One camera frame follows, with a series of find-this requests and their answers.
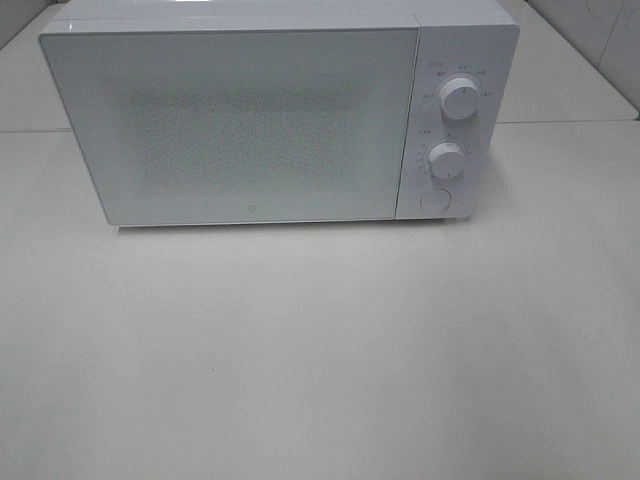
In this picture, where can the round white door button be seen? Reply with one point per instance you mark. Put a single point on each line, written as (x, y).
(435, 201)

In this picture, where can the white microwave oven body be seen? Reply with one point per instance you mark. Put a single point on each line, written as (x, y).
(477, 38)

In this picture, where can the white microwave door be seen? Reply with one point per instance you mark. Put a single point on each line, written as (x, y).
(238, 127)

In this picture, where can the white microwave knob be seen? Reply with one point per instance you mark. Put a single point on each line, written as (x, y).
(446, 160)
(459, 96)

